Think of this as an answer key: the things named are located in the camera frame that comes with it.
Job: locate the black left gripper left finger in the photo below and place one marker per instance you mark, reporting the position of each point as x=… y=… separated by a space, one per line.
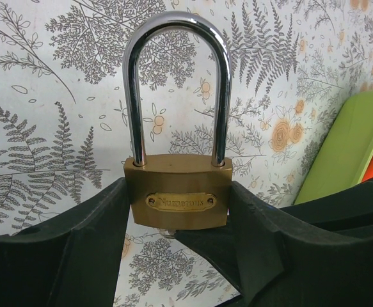
x=72 y=259

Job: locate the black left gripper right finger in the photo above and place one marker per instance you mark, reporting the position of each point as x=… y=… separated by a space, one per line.
x=318 y=253

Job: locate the brass padlock silver shackle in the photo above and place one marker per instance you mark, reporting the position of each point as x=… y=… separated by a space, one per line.
x=178 y=191

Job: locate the metal key set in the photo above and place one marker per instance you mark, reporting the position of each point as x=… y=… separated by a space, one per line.
x=168 y=234

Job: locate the green plastic basket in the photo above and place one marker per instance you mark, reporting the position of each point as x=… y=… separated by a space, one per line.
x=345 y=153

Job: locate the floral table mat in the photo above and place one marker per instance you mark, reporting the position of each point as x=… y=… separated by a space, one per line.
x=64 y=125

